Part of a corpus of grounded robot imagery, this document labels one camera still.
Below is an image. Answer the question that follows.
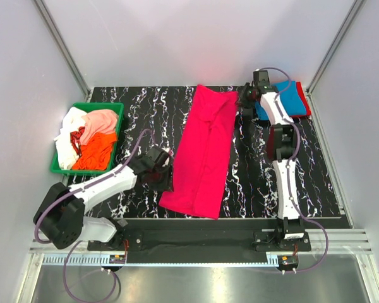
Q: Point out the magenta t shirt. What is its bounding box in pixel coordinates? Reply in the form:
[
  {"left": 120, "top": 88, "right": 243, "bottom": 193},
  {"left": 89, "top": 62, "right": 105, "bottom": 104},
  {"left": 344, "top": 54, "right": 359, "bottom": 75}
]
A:
[{"left": 159, "top": 85, "right": 238, "bottom": 219}]

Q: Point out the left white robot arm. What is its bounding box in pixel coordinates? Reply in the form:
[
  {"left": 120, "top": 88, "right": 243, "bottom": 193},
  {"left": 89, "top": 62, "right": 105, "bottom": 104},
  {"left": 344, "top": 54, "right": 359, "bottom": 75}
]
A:
[{"left": 33, "top": 146, "right": 173, "bottom": 251}]

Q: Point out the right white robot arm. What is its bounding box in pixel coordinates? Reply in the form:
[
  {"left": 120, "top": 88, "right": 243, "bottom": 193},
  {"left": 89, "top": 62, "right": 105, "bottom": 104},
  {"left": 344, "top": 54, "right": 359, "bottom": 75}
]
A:
[{"left": 238, "top": 67, "right": 304, "bottom": 250}]

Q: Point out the folded blue t shirt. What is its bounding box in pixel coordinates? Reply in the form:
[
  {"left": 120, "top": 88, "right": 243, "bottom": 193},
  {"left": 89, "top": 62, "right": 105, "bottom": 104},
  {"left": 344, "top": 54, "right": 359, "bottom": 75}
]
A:
[{"left": 255, "top": 80, "right": 304, "bottom": 121}]

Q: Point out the orange t shirt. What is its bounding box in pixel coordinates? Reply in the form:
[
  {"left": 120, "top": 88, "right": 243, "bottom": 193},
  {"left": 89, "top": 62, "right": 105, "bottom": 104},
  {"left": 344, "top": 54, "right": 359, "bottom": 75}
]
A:
[{"left": 72, "top": 132, "right": 117, "bottom": 171}]

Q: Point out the folded red t shirt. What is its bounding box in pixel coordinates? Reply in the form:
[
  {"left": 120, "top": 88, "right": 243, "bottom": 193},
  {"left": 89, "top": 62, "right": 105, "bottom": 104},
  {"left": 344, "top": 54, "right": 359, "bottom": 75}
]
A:
[{"left": 296, "top": 81, "right": 311, "bottom": 117}]

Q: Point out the green plastic bin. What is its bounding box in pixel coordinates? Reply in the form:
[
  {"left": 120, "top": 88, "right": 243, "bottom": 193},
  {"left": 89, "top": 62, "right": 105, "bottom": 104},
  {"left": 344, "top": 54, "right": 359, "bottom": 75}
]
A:
[{"left": 50, "top": 102, "right": 124, "bottom": 175}]

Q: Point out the light pink t shirt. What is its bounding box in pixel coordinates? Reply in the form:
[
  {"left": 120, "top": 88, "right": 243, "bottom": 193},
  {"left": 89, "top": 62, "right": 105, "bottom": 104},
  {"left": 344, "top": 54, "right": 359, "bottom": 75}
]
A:
[{"left": 80, "top": 109, "right": 119, "bottom": 145}]

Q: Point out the dark red patterned garment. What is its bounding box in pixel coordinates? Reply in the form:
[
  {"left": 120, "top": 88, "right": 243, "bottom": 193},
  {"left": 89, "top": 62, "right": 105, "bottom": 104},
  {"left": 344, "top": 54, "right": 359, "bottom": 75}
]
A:
[{"left": 70, "top": 126, "right": 85, "bottom": 157}]

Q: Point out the white t shirt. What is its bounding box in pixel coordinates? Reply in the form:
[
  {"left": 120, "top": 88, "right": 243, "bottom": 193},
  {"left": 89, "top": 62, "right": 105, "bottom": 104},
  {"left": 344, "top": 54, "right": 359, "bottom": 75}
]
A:
[{"left": 54, "top": 107, "right": 87, "bottom": 170}]

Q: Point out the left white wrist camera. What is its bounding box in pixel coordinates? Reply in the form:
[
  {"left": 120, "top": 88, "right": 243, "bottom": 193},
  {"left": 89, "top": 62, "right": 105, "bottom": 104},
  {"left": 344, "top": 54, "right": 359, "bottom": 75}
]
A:
[{"left": 162, "top": 147, "right": 174, "bottom": 167}]

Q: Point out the aluminium frame rail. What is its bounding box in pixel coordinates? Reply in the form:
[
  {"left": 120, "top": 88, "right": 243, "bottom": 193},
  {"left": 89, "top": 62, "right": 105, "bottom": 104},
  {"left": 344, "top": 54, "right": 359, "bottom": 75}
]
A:
[{"left": 29, "top": 227, "right": 371, "bottom": 254}]

